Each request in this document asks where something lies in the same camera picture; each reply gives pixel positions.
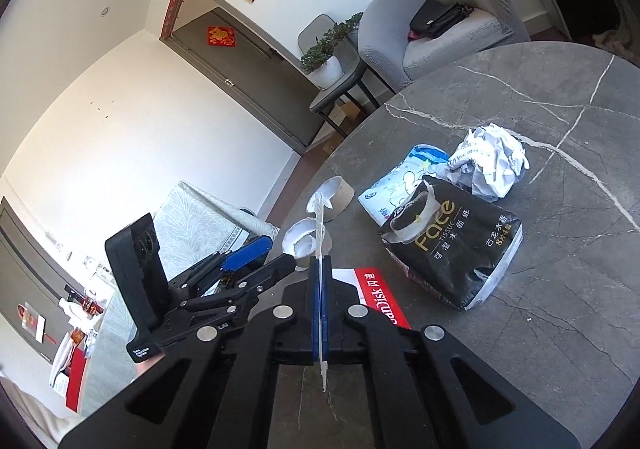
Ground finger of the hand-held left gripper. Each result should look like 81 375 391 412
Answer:
157 254 298 347
167 235 274 301

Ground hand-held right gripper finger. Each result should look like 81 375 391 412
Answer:
59 256 321 449
321 257 584 449

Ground thin white paper strip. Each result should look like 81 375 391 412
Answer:
311 193 335 394

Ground red white card package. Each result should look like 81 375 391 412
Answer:
330 268 412 330

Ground white tape roll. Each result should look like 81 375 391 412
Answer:
281 220 333 271

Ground pale patterned tablecloth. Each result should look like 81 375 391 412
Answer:
80 180 281 417

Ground grey side door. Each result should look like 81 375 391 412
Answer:
0 196 76 365

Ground cardboard tape roll core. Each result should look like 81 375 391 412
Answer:
314 175 355 220

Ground red white box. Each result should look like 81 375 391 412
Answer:
49 333 90 412

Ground black tissue pack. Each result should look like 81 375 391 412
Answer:
381 175 523 311

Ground blue white tissue packet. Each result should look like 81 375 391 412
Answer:
358 144 451 225

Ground flat cardboard box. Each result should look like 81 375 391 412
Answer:
322 101 363 154

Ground grey dining chair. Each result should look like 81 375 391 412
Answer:
298 14 396 138

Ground potted green plant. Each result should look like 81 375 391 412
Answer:
300 11 364 90

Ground red door decoration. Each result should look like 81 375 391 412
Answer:
206 25 236 48

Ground crumpled white paper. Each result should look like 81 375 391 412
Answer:
446 124 529 202

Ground grey armchair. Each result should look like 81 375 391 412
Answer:
358 0 531 92

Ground black handbag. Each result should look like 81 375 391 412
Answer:
409 0 473 40

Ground red door frame strip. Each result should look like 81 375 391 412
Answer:
160 0 188 38

